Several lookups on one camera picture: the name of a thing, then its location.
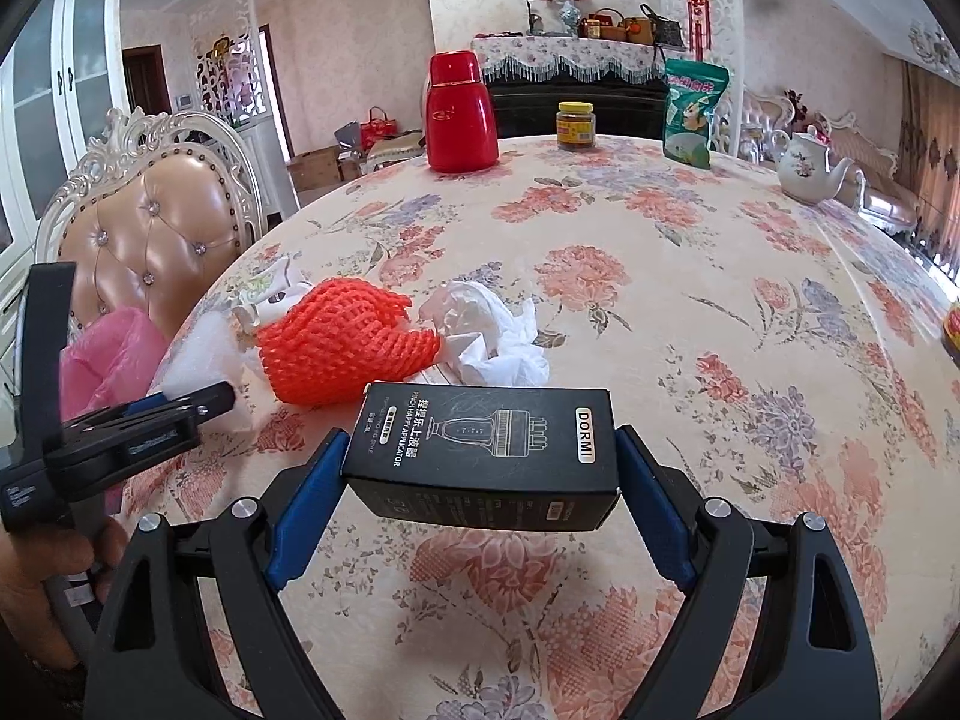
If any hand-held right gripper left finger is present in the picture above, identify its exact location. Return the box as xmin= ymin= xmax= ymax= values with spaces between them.
xmin=82 ymin=429 xmax=353 ymax=720

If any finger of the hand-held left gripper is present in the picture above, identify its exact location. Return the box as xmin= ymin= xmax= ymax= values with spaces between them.
xmin=64 ymin=392 xmax=188 ymax=436
xmin=112 ymin=381 xmax=238 ymax=432

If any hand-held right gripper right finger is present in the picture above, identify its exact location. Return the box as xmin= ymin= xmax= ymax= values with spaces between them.
xmin=613 ymin=426 xmax=882 ymax=720

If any white foam sheet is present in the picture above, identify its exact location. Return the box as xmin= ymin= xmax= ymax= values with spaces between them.
xmin=146 ymin=307 xmax=263 ymax=425

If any pink trash bag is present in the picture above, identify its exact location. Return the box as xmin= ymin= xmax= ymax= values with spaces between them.
xmin=60 ymin=307 xmax=170 ymax=511

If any orange foam fruit net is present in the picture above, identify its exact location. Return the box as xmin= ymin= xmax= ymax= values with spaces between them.
xmin=256 ymin=277 xmax=442 ymax=407

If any black cardboard box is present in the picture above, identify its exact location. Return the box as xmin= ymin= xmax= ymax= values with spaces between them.
xmin=340 ymin=382 xmax=620 ymax=533

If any white plastic bag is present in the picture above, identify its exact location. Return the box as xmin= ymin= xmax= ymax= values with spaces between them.
xmin=418 ymin=281 xmax=552 ymax=387

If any person's left hand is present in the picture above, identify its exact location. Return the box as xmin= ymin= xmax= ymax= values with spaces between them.
xmin=0 ymin=517 xmax=128 ymax=672

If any ornate white tufted chair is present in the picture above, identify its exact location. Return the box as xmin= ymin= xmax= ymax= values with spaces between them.
xmin=35 ymin=106 xmax=263 ymax=361

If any floral tablecloth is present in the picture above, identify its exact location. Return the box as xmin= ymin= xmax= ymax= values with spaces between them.
xmin=124 ymin=135 xmax=960 ymax=720

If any brown cardboard box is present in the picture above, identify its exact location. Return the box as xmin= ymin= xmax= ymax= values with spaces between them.
xmin=287 ymin=146 xmax=342 ymax=192

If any dark brown door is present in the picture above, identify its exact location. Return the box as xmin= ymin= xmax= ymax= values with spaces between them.
xmin=122 ymin=45 xmax=167 ymax=117

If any chair with beige cushion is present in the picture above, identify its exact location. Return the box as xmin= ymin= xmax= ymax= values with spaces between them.
xmin=364 ymin=131 xmax=428 ymax=181

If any red gift bag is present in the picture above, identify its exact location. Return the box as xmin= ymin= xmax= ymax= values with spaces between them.
xmin=360 ymin=107 xmax=398 ymax=149

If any white glass-door cabinet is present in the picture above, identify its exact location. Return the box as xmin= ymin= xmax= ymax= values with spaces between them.
xmin=0 ymin=0 xmax=125 ymax=406

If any white carved screen partition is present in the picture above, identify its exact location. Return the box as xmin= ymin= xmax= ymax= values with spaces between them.
xmin=187 ymin=0 xmax=252 ymax=128

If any red thermos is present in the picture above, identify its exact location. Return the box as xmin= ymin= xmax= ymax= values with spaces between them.
xmin=426 ymin=51 xmax=497 ymax=173

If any white floral teapot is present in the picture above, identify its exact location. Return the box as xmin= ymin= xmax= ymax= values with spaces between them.
xmin=776 ymin=129 xmax=856 ymax=203

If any ornate white sofa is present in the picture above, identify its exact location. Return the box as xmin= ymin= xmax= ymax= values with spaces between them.
xmin=739 ymin=90 xmax=920 ymax=237

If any green snack bag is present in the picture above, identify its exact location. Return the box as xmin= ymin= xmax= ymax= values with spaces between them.
xmin=663 ymin=58 xmax=730 ymax=170

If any yellow-lidded jar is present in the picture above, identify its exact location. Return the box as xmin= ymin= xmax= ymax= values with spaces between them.
xmin=556 ymin=100 xmax=597 ymax=151

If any black piano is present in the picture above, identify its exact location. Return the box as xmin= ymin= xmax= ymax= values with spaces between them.
xmin=487 ymin=79 xmax=668 ymax=140

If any brown curtain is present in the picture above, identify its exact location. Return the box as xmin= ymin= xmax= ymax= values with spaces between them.
xmin=896 ymin=60 xmax=960 ymax=271

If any floral lace piano cover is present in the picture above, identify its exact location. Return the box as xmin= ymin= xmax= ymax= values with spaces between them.
xmin=471 ymin=34 xmax=680 ymax=87

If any dark handbag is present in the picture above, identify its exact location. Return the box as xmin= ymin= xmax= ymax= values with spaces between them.
xmin=640 ymin=4 xmax=685 ymax=47

